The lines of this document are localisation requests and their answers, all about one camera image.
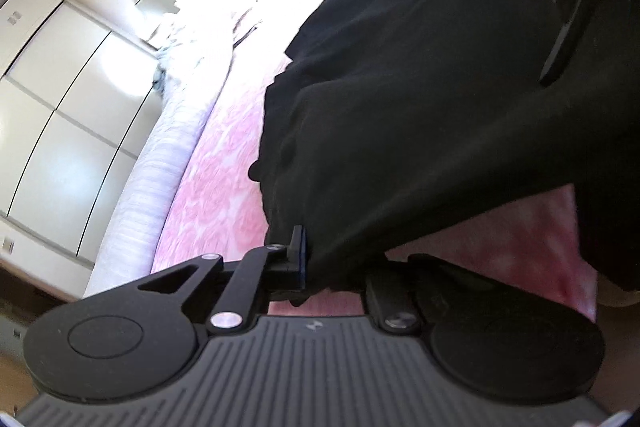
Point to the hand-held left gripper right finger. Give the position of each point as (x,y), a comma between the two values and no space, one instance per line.
(391,303)

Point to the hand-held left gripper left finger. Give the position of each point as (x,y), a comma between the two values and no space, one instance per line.
(300,254)

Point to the black long-sleeved top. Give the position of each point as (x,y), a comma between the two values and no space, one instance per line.
(425,107)

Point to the pink floral bed sheet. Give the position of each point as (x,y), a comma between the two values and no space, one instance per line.
(220,187)

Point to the white wardrobe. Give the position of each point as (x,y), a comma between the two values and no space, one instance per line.
(60,132)

